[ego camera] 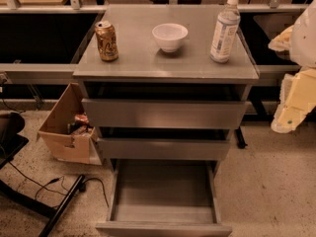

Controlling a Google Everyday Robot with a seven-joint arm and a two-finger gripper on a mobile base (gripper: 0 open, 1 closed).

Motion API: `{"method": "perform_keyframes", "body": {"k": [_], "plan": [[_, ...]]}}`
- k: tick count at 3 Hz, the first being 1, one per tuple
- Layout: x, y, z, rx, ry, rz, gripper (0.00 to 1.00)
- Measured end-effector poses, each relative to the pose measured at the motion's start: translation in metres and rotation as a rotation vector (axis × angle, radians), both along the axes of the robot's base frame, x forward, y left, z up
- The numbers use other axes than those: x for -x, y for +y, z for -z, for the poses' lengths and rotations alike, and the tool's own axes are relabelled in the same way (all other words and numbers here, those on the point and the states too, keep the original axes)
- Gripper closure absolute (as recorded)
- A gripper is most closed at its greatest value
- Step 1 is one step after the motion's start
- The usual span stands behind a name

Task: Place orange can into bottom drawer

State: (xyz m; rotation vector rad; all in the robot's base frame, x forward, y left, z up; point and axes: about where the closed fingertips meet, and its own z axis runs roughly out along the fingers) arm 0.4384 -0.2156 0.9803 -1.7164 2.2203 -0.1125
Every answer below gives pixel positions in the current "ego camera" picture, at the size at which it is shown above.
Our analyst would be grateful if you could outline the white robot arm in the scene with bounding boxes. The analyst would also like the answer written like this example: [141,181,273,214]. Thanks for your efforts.
[269,0,316,133]

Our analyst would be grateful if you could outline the cardboard box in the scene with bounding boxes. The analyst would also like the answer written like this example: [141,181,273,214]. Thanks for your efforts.
[38,83,102,165]

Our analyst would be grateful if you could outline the clear plastic water bottle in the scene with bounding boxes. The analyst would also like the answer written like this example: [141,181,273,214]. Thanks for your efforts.
[210,0,240,63]

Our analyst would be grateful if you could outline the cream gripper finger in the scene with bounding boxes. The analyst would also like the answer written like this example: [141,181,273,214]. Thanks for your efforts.
[268,26,293,51]
[271,67,316,133]

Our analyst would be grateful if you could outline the black chair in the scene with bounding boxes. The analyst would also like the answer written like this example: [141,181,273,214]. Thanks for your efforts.
[0,113,29,169]

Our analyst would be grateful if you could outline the grey drawer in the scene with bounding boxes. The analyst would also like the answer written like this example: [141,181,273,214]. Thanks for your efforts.
[83,82,246,129]
[98,127,230,160]
[96,160,232,237]

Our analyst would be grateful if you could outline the bottom grey drawer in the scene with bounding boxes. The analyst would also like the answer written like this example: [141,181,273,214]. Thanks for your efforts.
[96,160,232,237]

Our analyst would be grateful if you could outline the metal frame workbench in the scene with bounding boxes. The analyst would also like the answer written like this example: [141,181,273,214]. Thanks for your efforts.
[0,0,316,123]

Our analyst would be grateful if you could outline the black cable on floor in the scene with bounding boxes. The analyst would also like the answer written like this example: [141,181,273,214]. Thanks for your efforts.
[0,141,110,209]

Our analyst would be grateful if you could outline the grey drawer cabinet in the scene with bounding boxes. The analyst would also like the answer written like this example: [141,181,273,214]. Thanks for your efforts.
[74,5,259,168]

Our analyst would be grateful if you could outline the white ceramic bowl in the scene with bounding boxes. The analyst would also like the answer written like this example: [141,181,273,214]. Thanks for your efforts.
[152,23,189,52]

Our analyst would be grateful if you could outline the middle grey drawer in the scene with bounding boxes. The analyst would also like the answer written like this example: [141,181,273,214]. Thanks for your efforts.
[98,127,230,160]

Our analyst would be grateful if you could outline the orange soda can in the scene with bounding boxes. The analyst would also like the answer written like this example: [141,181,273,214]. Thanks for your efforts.
[95,21,119,61]

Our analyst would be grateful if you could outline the black stand base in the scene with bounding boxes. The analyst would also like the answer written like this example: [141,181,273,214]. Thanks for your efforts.
[0,174,87,237]

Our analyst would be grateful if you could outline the top grey drawer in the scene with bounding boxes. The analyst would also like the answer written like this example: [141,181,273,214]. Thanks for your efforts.
[83,82,246,129]

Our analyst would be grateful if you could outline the snack packets in box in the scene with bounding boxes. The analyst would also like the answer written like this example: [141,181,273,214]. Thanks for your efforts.
[67,114,93,135]

